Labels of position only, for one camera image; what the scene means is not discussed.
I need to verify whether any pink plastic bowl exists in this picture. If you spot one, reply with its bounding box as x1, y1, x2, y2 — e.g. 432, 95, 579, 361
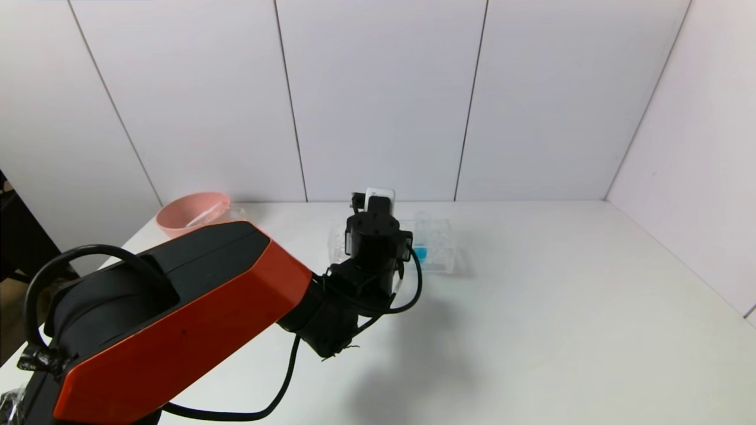
155, 191, 232, 238

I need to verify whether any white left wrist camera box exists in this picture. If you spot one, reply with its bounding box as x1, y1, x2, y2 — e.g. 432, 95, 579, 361
353, 187, 396, 217

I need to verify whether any test tube with blue pigment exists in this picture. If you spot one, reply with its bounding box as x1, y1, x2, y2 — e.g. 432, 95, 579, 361
411, 212, 434, 264

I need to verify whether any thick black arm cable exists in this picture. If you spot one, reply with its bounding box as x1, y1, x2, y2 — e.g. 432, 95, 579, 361
24, 244, 302, 423

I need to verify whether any dark furniture beside table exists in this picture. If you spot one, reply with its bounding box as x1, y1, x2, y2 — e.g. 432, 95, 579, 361
0, 170, 78, 285

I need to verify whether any thin black camera cable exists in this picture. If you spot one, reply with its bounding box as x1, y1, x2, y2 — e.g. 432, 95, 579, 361
377, 244, 423, 315

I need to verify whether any clear acrylic test tube rack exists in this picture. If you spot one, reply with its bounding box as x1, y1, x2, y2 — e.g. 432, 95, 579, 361
328, 218, 458, 274

